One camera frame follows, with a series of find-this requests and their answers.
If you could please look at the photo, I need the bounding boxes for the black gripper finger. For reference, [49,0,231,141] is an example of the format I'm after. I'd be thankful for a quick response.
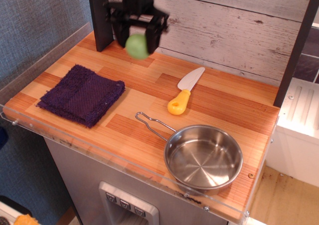
[112,22,131,47]
[146,23,163,54]

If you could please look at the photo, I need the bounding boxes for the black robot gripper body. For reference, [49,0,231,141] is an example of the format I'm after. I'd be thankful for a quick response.
[104,0,169,32]

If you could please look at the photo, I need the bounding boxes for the green ball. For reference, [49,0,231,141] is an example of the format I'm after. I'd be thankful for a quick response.
[125,34,150,60]

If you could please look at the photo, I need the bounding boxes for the stainless steel pot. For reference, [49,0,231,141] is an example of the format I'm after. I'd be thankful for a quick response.
[135,112,244,197]

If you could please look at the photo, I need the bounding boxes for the purple folded cloth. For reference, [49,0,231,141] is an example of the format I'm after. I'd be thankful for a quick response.
[37,65,125,128]

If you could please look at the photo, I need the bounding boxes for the clear acrylic left guard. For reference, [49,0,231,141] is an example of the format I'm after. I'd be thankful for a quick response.
[0,22,93,105]

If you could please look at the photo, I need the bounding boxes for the grey cabinet with dispenser panel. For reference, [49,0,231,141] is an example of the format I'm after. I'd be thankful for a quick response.
[45,139,228,225]

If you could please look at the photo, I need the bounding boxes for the orange object bottom left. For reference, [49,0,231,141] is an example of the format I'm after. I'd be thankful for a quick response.
[13,215,39,225]

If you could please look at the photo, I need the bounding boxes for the dark left shelf post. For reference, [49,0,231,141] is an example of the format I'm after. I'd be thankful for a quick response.
[89,0,114,52]

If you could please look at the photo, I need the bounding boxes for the dark shelf post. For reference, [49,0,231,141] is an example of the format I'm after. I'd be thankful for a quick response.
[89,0,114,52]
[273,0,319,108]

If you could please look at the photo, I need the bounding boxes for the yellow handled toy knife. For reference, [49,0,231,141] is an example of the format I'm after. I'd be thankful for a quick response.
[167,67,205,115]

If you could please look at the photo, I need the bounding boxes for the dark right shelf post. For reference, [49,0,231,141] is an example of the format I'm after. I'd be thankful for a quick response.
[273,0,319,108]

